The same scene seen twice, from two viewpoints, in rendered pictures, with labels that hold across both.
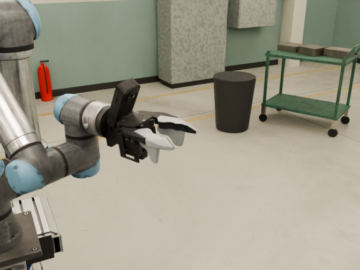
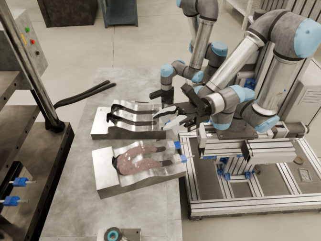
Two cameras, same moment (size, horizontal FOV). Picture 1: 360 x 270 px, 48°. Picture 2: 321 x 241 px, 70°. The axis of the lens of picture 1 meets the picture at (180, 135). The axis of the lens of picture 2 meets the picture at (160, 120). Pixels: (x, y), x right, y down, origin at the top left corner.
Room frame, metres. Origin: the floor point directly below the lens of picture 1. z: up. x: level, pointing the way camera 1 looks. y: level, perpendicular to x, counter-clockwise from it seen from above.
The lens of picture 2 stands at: (0.90, -0.49, 2.00)
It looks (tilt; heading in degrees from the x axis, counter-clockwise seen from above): 46 degrees down; 112
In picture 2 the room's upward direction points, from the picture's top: straight up
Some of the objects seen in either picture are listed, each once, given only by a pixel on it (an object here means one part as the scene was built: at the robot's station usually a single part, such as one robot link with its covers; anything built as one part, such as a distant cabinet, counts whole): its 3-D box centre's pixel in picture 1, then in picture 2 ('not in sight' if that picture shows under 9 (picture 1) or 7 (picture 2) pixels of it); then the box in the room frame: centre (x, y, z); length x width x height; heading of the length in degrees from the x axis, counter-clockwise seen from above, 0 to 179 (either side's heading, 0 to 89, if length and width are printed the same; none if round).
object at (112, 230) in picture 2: not in sight; (113, 237); (0.57, -0.25, 0.89); 0.08 x 0.08 x 0.04
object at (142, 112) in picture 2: not in sight; (131, 115); (0.29, 0.46, 0.92); 0.35 x 0.16 x 0.09; 23
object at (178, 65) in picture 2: not in sight; (178, 68); (0.53, 0.70, 1.20); 0.11 x 0.11 x 0.08; 75
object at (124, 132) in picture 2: not in sight; (129, 118); (0.28, 0.46, 0.87); 0.50 x 0.26 x 0.14; 23
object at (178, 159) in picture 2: not in sight; (184, 158); (0.73, 0.30, 0.85); 0.13 x 0.05 x 0.05; 40
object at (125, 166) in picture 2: not in sight; (138, 158); (0.49, 0.17, 0.90); 0.26 x 0.18 x 0.08; 40
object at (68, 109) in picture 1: (79, 113); (228, 97); (0.89, 0.23, 1.43); 0.11 x 0.08 x 0.09; 52
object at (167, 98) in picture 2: not in sight; (166, 94); (0.50, 0.61, 1.04); 0.09 x 0.08 x 0.12; 23
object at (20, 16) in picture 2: not in sight; (47, 111); (-0.45, 0.39, 0.73); 0.30 x 0.22 x 1.47; 113
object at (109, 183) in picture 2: not in sight; (138, 163); (0.49, 0.16, 0.85); 0.50 x 0.26 x 0.11; 40
